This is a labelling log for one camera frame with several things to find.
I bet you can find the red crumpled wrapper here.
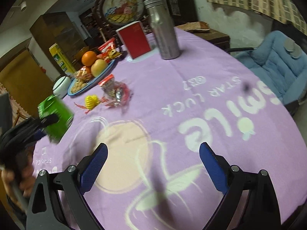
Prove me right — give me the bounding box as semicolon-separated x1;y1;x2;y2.
73;102;90;114

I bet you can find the wooden cabinet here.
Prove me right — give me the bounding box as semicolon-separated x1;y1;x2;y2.
29;12;83;75

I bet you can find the purple printed tablecloth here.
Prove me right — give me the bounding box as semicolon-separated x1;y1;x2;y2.
31;26;307;230

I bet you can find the red snack packet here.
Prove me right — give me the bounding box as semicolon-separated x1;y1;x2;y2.
97;38;121;61

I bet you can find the brown cloth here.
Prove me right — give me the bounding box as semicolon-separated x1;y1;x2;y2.
183;21;211;33

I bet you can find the clear plastic bag red label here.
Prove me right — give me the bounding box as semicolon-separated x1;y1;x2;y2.
98;74;132;107

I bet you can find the brown wooden door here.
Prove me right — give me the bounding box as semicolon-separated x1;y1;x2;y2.
0;50;56;125

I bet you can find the person's left hand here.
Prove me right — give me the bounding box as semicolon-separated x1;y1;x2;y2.
1;147;35;197

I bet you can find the round framed picture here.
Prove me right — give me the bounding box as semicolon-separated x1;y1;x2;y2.
93;0;149;30

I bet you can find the red box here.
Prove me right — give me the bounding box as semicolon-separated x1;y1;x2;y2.
116;21;152;60

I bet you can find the yellow apple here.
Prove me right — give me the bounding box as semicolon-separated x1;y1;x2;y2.
90;59;108;77

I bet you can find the dark wooden side table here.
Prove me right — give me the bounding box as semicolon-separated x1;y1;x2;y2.
175;27;231;51

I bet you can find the yellow green box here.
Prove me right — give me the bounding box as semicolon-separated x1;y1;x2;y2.
49;43;76;76

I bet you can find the green drink carton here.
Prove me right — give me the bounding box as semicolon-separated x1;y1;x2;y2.
38;94;74;145

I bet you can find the blue cushioned chair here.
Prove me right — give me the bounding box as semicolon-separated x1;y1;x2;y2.
225;30;307;111

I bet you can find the orange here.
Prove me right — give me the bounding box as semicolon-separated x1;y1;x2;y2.
81;50;98;67

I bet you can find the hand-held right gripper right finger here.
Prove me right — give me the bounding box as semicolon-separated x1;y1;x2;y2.
200;142;281;230

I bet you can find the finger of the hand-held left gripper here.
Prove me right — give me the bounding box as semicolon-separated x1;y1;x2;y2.
36;114;59;129
25;127;46;145

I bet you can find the blue fruit plate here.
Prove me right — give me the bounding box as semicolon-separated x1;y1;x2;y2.
67;59;116;97

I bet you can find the white bowl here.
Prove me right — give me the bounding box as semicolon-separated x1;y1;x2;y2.
52;76;72;99

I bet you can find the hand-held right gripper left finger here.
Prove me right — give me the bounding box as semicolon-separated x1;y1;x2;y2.
26;143;107;230

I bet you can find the steel vacuum bottle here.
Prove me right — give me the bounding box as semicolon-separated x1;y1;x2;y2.
143;0;180;60

